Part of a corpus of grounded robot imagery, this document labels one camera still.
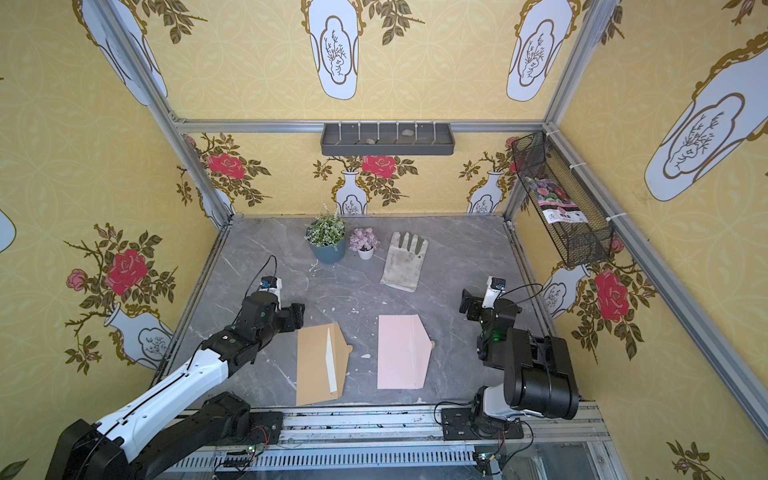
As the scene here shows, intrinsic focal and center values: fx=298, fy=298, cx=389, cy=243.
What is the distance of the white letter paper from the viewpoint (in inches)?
Answer: 32.2

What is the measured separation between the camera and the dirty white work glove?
103cm

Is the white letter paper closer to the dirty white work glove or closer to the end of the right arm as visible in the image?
the dirty white work glove

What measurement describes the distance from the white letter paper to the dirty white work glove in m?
0.26
